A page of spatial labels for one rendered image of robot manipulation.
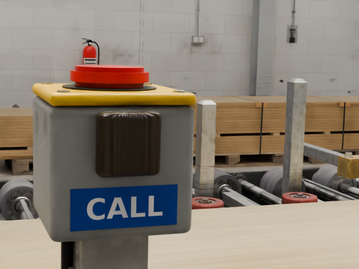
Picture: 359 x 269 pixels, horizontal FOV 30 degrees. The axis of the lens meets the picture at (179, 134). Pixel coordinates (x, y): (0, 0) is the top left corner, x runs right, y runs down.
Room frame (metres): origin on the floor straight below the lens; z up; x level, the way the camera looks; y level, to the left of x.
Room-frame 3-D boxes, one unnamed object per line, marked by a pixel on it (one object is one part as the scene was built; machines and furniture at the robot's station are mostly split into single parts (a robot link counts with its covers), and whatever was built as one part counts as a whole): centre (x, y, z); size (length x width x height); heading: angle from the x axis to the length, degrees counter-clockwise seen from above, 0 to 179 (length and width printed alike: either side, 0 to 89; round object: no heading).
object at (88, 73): (0.34, 0.04, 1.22); 0.04 x 0.04 x 0.02
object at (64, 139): (0.34, 0.04, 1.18); 0.07 x 0.07 x 0.08; 19
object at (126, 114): (0.31, 0.02, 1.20); 0.03 x 0.01 x 0.03; 109
